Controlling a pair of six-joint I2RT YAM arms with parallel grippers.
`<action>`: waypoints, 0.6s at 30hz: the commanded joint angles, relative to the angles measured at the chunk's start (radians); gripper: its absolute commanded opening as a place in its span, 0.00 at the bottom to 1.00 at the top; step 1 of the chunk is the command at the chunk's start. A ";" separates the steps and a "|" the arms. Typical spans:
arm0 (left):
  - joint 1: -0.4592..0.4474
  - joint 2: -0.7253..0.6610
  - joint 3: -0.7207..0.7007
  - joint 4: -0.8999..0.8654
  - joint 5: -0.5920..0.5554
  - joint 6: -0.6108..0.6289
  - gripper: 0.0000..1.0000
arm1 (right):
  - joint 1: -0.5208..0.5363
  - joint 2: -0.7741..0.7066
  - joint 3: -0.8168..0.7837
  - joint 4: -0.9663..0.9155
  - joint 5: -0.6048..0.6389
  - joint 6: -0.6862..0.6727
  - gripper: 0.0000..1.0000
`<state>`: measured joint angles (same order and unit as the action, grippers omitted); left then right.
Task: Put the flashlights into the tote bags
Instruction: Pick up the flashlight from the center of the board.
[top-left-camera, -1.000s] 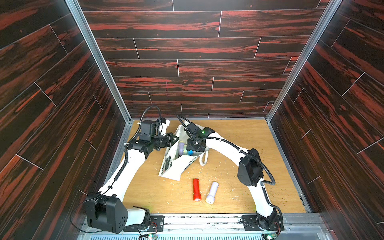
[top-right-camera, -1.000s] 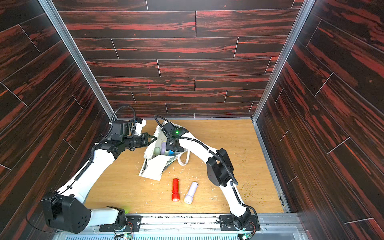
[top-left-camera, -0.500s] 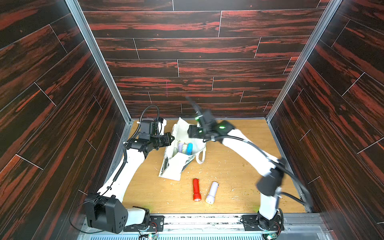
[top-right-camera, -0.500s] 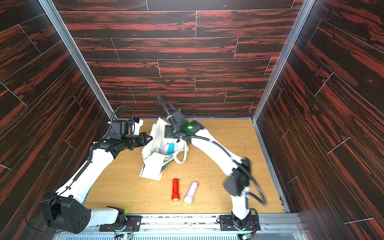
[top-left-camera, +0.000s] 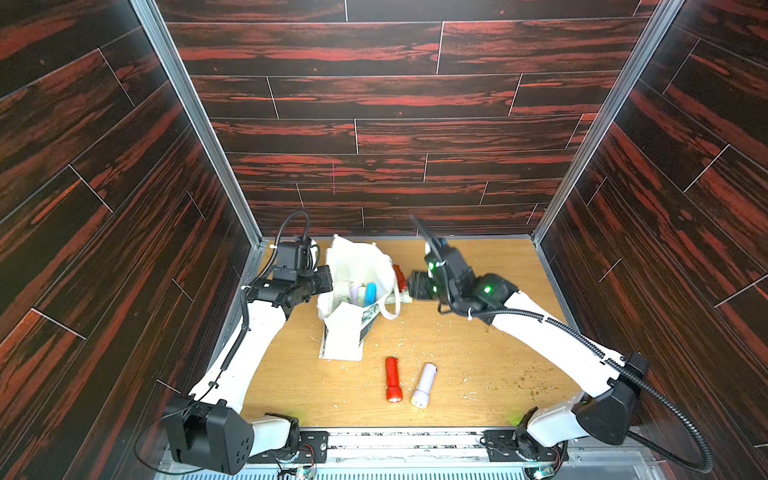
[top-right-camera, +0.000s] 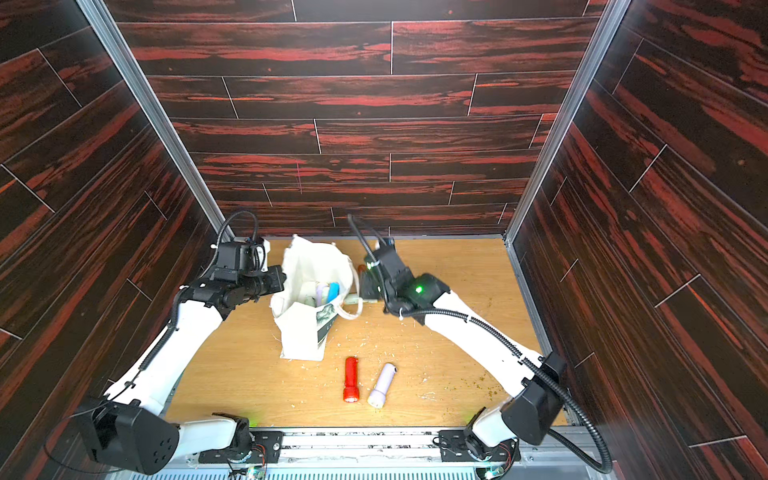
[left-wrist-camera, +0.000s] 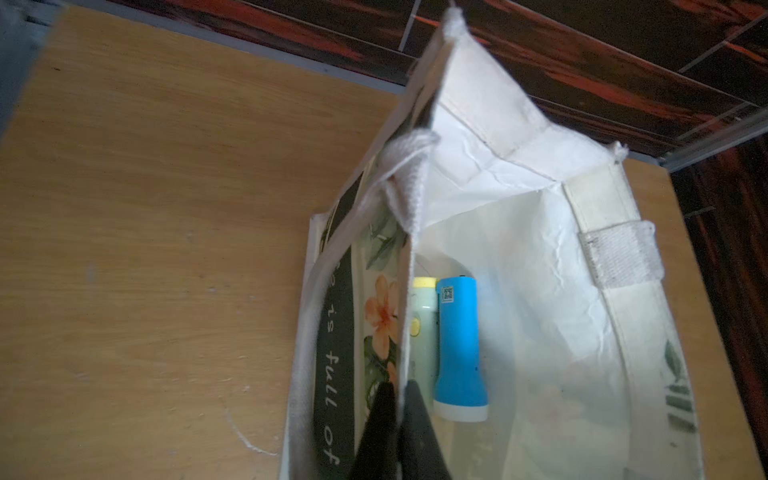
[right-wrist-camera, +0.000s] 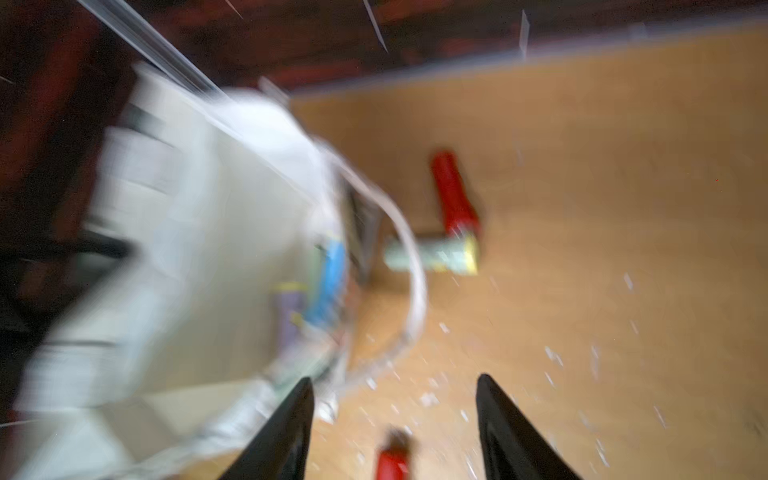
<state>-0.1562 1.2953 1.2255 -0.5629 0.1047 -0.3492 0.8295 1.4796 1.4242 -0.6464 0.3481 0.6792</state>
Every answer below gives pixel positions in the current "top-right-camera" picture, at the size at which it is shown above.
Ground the blue flashlight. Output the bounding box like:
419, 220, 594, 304
322, 282, 340, 303

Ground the white printed tote bag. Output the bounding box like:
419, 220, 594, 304
270, 235, 364, 362

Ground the lavender white flashlight front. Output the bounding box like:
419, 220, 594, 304
367, 363, 397, 409

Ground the red flashlight front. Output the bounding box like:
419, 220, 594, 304
343, 356, 360, 403

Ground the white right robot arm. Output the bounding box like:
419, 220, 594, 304
362, 270, 565, 457

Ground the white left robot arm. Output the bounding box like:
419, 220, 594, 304
75, 265, 286, 475

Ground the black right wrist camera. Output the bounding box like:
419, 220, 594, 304
373, 239, 406, 278

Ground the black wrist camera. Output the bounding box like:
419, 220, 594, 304
211, 238, 266, 282
373, 239, 406, 278

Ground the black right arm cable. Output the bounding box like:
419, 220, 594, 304
346, 214, 614, 475

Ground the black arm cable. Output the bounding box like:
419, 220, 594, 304
41, 209, 260, 475
346, 214, 614, 475

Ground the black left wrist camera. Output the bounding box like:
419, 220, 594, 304
211, 238, 266, 282

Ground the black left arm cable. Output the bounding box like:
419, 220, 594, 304
41, 209, 260, 475

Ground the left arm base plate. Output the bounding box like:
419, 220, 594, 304
197, 429, 284, 466

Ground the aluminium front rail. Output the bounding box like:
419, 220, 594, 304
101, 427, 619, 480

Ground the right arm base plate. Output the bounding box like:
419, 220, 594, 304
432, 429, 521, 464

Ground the aluminium corner post left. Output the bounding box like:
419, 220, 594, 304
76, 0, 225, 231

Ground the aluminium corner post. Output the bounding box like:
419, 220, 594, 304
504, 0, 631, 252
76, 0, 225, 231

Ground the aluminium corner post right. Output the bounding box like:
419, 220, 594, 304
504, 0, 631, 252

